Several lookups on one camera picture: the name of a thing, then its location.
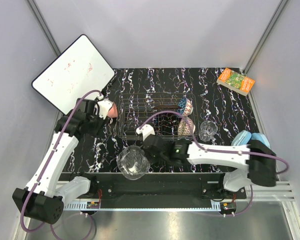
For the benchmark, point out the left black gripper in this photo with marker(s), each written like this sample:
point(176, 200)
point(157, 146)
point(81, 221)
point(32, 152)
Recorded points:
point(97, 131)

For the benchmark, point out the pink plastic cup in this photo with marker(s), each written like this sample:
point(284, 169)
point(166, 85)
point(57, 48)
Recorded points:
point(113, 112)

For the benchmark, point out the brown patterned ceramic bowl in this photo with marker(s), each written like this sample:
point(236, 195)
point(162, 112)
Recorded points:
point(186, 127)

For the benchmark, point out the wire dish rack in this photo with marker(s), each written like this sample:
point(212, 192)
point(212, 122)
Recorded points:
point(135, 108)

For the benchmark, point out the clear drinking glass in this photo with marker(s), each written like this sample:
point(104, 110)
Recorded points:
point(207, 130)

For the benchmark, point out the clear glass square plate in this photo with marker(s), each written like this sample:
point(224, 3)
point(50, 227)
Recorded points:
point(132, 163)

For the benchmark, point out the blue orange patterned bowl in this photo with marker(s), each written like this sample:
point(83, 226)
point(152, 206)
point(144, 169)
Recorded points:
point(185, 107)

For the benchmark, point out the red floral plate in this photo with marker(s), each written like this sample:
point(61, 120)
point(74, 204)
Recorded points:
point(166, 107)

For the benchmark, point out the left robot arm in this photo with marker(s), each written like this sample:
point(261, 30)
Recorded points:
point(41, 199)

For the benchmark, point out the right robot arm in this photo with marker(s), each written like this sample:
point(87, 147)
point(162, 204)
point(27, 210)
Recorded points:
point(253, 163)

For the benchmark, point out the white whiteboard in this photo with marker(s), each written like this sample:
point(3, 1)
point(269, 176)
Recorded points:
point(78, 70)

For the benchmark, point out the light blue headphones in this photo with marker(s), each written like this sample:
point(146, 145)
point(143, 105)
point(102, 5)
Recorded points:
point(243, 137)

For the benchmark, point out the orange green book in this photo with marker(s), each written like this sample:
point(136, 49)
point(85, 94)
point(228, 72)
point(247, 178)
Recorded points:
point(235, 81)

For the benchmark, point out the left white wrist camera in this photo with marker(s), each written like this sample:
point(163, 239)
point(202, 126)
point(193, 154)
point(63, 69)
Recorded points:
point(103, 107)

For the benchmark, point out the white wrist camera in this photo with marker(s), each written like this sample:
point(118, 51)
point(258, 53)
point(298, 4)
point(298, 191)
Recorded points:
point(103, 107)
point(146, 131)

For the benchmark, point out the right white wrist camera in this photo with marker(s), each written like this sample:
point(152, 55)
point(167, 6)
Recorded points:
point(146, 131)

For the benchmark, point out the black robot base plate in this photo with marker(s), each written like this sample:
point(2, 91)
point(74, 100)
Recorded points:
point(206, 185)

